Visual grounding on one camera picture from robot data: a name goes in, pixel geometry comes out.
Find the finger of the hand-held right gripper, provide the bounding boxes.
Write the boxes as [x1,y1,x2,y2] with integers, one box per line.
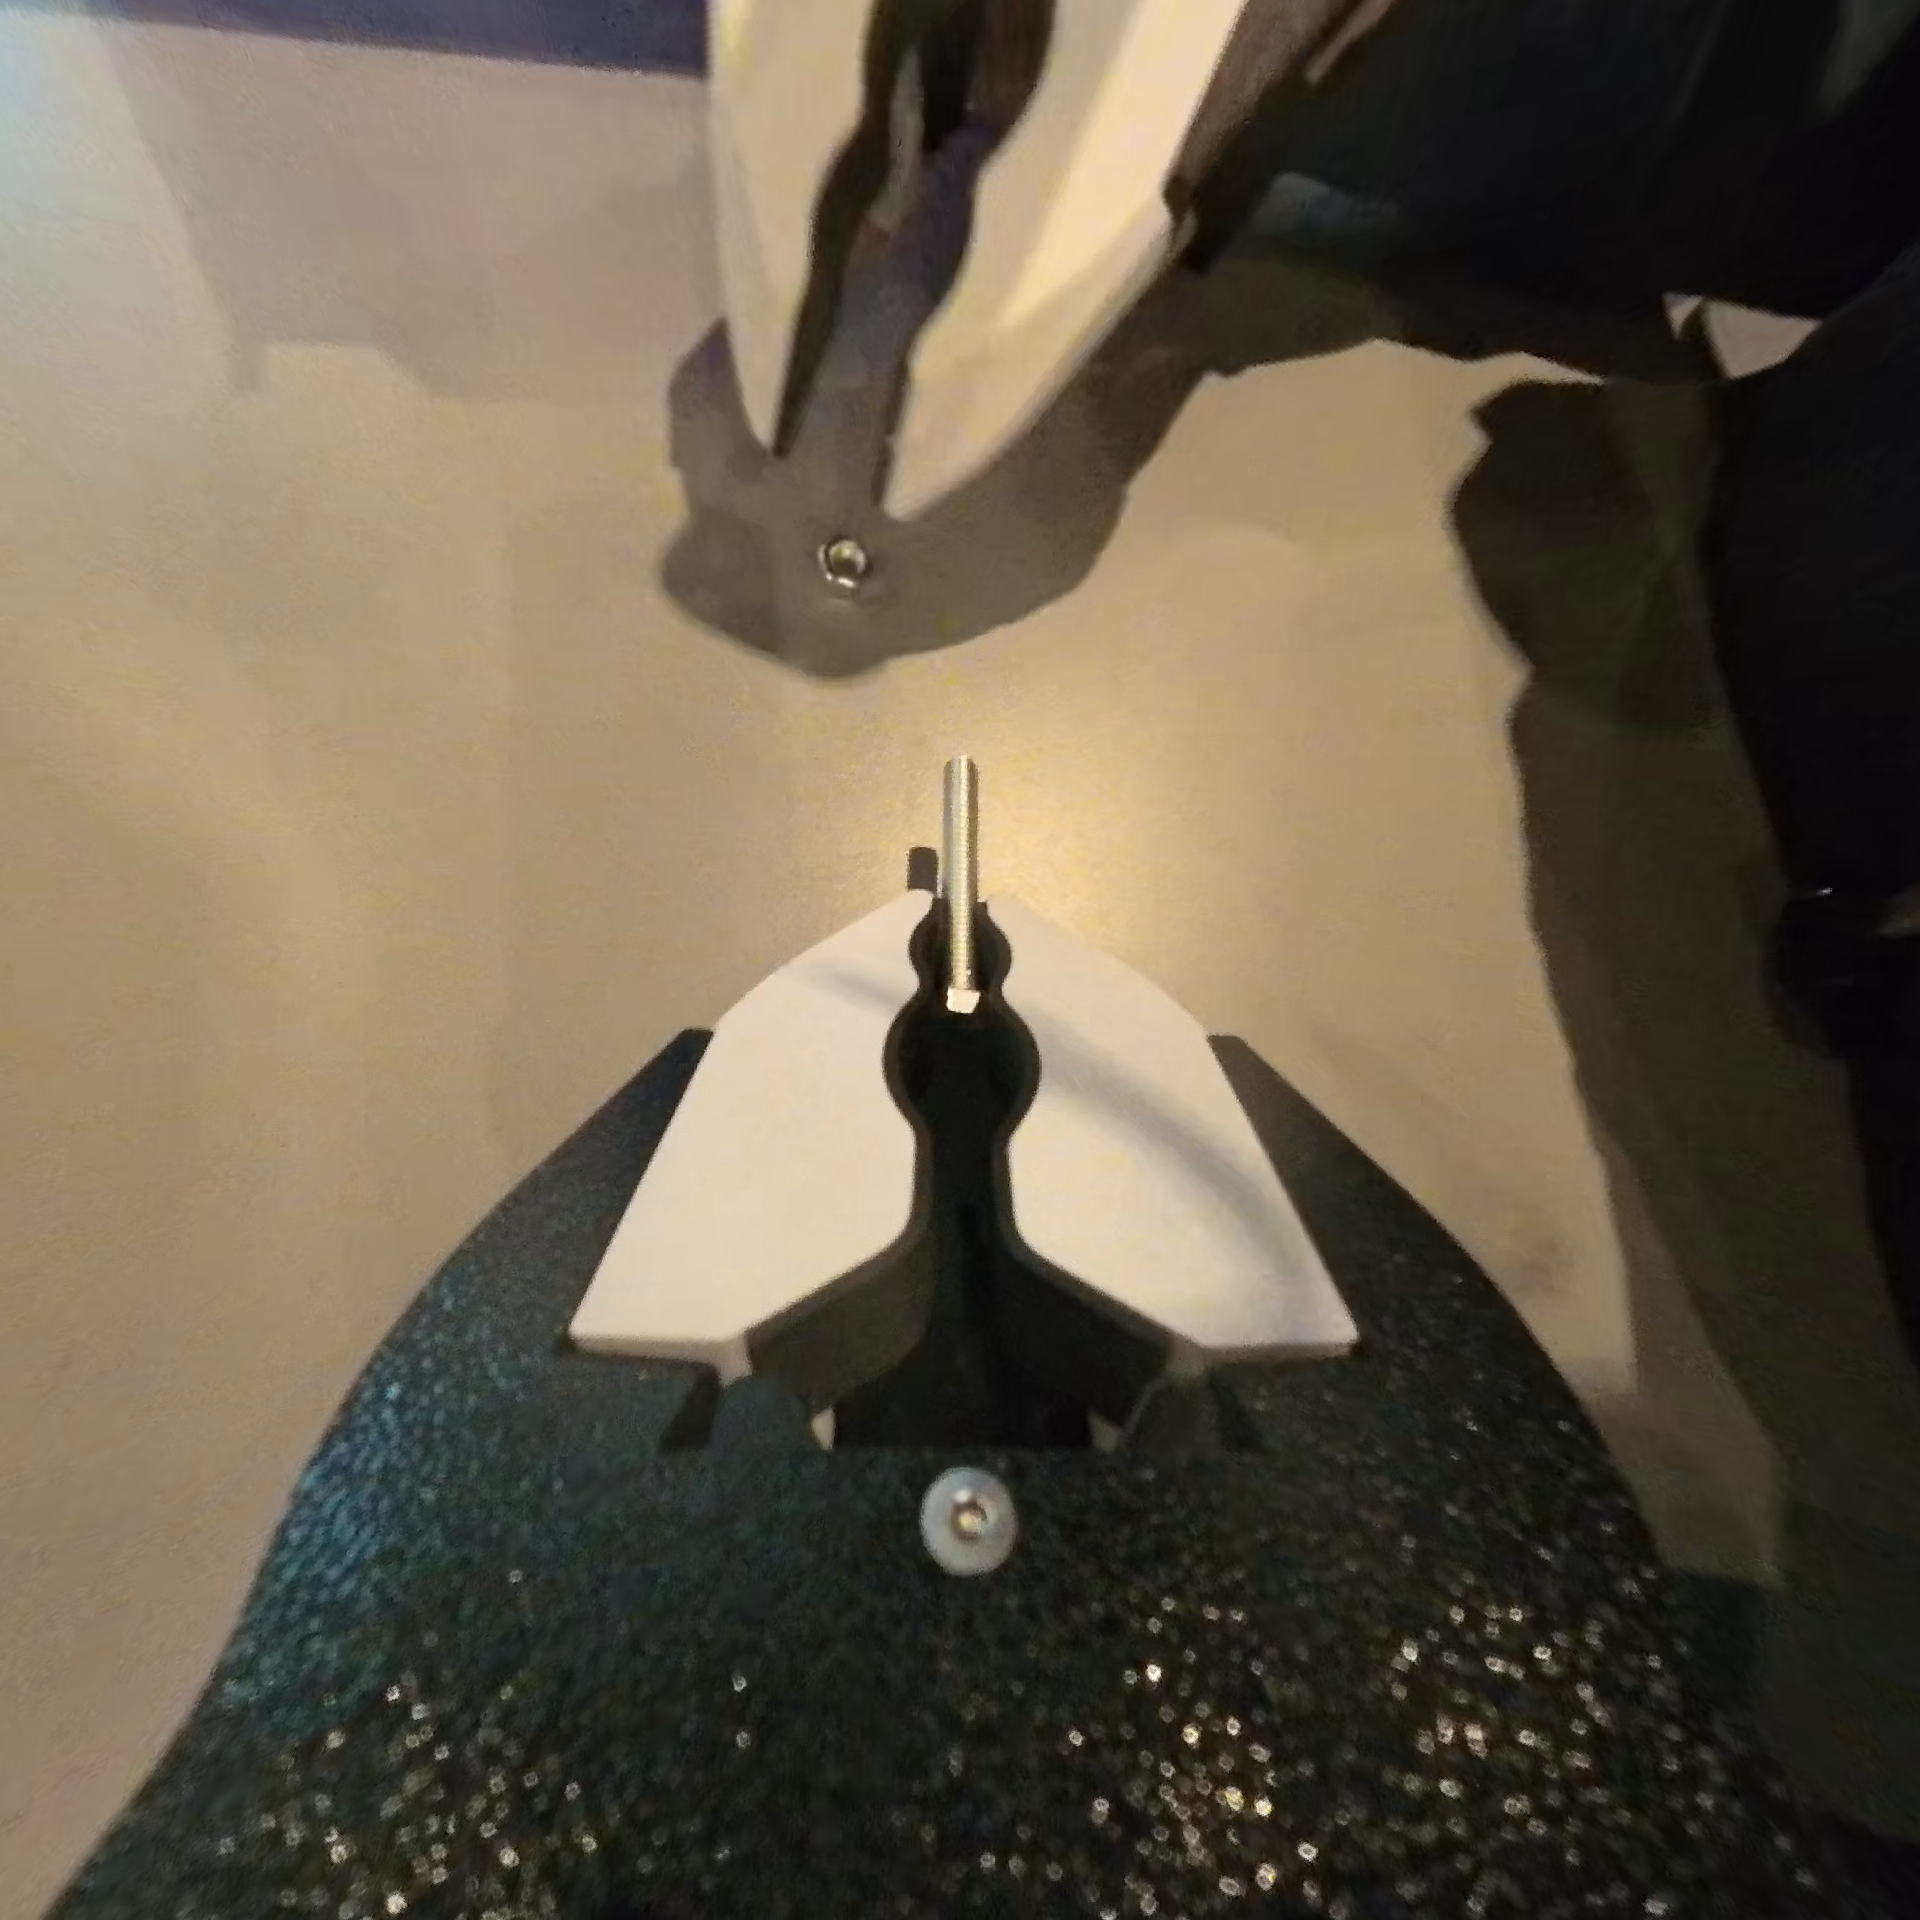
[872,0,1249,522]
[702,0,923,460]

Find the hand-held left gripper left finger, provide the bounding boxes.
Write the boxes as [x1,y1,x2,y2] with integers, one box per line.
[566,892,953,1453]

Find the person's dark clothing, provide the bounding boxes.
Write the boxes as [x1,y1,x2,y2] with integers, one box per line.
[1707,285,1920,1854]

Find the silver metal bolt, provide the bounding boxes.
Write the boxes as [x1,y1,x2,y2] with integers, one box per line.
[938,756,992,1021]

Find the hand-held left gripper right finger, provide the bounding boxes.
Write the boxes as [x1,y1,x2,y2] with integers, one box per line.
[967,897,1362,1453]

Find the blue box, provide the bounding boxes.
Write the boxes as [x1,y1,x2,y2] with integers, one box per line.
[119,0,711,65]

